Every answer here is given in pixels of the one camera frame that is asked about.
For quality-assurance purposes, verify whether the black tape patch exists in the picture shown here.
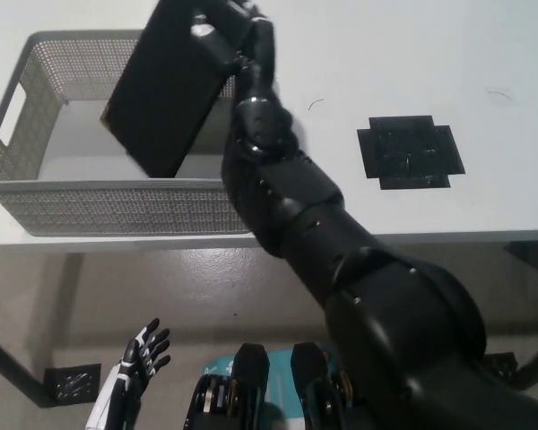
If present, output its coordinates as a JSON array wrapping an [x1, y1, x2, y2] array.
[[356, 115, 467, 193]]

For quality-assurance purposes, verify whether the black notebook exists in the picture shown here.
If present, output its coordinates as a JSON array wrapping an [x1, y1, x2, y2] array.
[[99, 0, 253, 178]]

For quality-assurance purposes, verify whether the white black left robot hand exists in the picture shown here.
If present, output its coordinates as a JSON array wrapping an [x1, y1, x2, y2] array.
[[85, 317, 172, 422]]

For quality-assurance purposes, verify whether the grey perforated plastic basket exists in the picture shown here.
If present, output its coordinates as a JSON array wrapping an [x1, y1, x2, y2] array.
[[0, 30, 262, 238]]

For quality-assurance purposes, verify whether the black table leg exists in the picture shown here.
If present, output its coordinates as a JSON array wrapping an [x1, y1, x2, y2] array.
[[0, 329, 58, 409]]

